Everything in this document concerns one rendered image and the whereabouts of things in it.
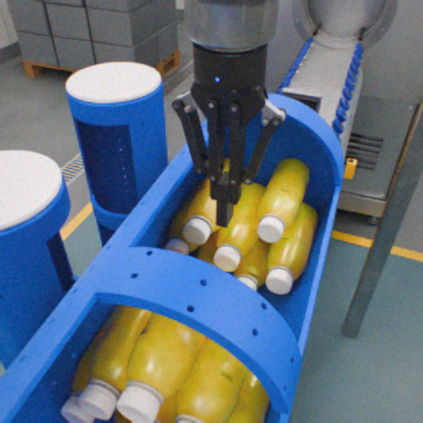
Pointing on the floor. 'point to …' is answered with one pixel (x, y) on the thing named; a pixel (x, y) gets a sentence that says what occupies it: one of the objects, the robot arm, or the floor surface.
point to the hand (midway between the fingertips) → (225, 199)
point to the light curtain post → (388, 224)
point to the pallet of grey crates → (95, 34)
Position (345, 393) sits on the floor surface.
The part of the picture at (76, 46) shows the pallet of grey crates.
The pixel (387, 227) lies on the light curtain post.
